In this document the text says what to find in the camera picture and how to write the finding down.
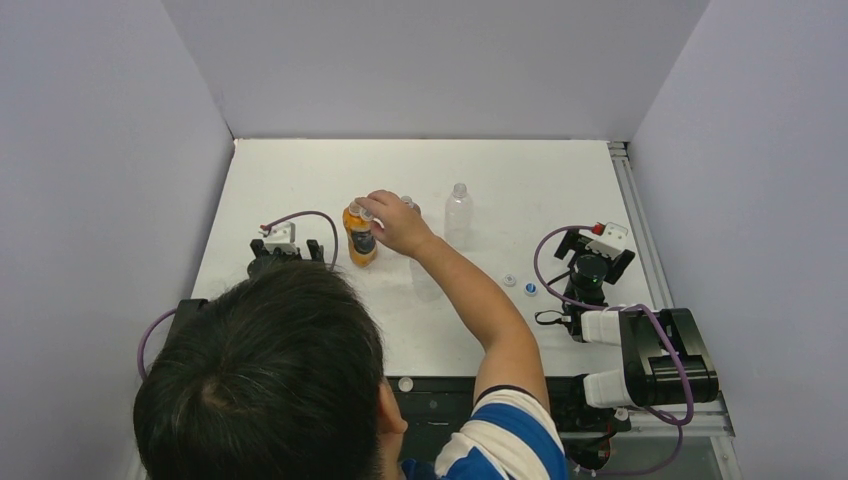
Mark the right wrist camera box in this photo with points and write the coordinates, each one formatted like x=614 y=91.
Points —
x=607 y=240

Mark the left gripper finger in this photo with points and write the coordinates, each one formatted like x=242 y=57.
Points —
x=257 y=247
x=316 y=250

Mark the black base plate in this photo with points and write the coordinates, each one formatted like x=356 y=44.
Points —
x=438 y=406

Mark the clear bottle white cap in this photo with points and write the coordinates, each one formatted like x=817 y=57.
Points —
x=424 y=286

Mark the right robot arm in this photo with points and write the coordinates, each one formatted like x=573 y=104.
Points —
x=664 y=360

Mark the person's right forearm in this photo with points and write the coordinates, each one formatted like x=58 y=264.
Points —
x=511 y=353

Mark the clear bottle blue cap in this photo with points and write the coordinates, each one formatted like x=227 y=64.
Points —
x=458 y=215

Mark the gold red label bottle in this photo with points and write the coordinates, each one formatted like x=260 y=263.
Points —
x=411 y=203

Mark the person's right hand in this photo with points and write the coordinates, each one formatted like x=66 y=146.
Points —
x=396 y=224

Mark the aluminium rail frame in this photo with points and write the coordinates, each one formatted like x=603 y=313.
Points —
x=522 y=189

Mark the orange blue label bottle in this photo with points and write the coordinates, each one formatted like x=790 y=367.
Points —
x=362 y=245

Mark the person's dark-haired head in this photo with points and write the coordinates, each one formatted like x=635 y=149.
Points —
x=281 y=377

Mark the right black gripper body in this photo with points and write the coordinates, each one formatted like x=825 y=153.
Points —
x=579 y=249

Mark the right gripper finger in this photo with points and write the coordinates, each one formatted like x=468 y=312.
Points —
x=617 y=267
x=570 y=243

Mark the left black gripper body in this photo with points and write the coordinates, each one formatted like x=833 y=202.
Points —
x=283 y=258

